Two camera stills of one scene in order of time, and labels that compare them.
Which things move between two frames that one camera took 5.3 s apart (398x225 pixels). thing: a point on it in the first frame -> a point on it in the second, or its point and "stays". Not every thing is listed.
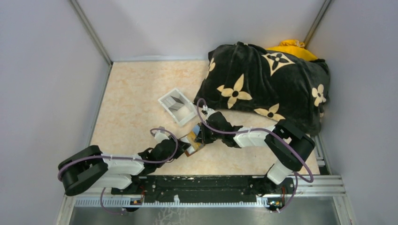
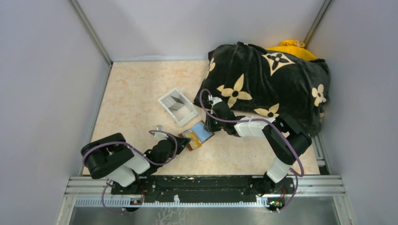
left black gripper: (180, 146) stays
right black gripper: (202, 138) -> (209, 125)
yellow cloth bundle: (294, 48) stays
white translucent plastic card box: (176, 103) stays
